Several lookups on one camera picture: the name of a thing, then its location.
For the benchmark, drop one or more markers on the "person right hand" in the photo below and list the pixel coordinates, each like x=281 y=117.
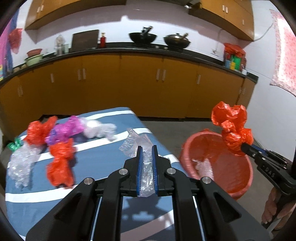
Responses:
x=271 y=208

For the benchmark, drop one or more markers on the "lower wooden cabinets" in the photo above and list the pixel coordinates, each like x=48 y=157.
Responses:
x=150 y=85

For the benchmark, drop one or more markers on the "dark cutting board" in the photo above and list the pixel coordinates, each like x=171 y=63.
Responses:
x=84 y=40

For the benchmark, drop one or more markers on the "clear bagged jars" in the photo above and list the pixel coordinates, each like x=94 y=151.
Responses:
x=61 y=46

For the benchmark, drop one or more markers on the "pink blue hanging towel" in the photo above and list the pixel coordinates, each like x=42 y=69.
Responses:
x=6 y=60

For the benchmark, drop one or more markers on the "red bottle on counter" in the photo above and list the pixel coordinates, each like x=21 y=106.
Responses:
x=102 y=43

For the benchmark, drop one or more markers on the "stacked plastic basins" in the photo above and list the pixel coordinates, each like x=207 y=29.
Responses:
x=34 y=57

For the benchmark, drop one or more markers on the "black wok with lid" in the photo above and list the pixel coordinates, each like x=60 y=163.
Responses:
x=177 y=40

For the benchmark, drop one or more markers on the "red bag covered items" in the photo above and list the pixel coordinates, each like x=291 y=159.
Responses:
x=234 y=57

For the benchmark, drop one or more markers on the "red bag hanging on wall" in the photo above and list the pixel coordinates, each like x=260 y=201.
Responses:
x=15 y=38

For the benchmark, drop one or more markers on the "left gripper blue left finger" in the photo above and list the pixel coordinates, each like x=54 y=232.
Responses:
x=92 y=210

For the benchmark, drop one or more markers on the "green plastic bag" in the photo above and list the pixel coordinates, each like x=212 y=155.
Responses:
x=16 y=144

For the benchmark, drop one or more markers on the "knotted red plastic bag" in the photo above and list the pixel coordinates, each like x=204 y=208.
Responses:
x=232 y=120

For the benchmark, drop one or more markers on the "clear plastic wrapper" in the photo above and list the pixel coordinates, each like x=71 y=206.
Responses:
x=145 y=177

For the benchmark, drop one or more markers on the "white plastic bag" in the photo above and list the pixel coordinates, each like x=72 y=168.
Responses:
x=96 y=129

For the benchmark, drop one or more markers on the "upper wooden cabinets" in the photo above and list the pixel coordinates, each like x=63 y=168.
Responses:
x=205 y=17

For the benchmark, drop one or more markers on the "red plastic trash basket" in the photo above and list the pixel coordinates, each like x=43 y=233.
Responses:
x=205 y=154

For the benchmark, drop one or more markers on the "red plastic bag front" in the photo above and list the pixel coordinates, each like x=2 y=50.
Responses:
x=59 y=170

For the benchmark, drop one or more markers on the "blue white striped tablecloth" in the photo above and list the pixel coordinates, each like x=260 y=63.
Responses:
x=148 y=218

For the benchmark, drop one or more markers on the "pink floral curtain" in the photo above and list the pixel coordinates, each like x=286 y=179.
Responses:
x=284 y=73

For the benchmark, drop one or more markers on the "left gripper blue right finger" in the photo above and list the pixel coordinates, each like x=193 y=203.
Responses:
x=202 y=209

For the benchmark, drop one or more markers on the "white mug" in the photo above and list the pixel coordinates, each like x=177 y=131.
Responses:
x=244 y=71

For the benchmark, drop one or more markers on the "small bubble wrap piece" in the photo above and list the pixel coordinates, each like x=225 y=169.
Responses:
x=21 y=162

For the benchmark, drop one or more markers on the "black wok left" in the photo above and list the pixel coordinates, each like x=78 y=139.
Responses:
x=144 y=37

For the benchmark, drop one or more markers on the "wooden cabinets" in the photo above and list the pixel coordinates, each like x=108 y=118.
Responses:
x=205 y=17
x=150 y=85

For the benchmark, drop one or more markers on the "magenta purple plastic bag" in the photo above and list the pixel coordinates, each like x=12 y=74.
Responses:
x=62 y=132

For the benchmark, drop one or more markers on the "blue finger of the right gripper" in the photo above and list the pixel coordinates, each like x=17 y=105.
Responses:
x=257 y=149
x=246 y=148

